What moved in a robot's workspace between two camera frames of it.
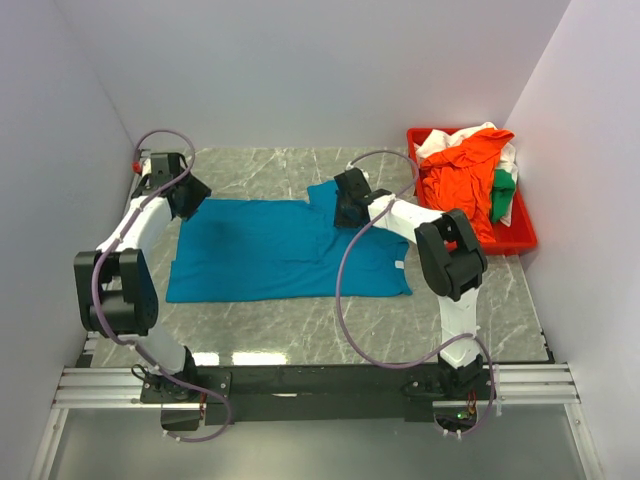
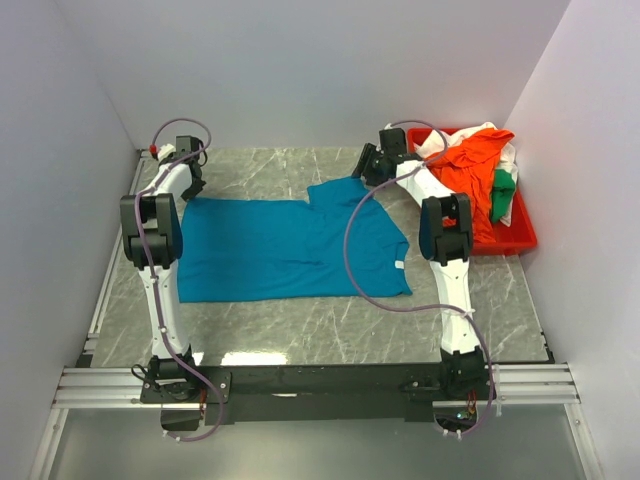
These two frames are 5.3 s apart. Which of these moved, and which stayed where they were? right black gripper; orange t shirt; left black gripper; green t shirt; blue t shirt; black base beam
Moved: right black gripper; left black gripper
Stayed: green t shirt; orange t shirt; blue t shirt; black base beam
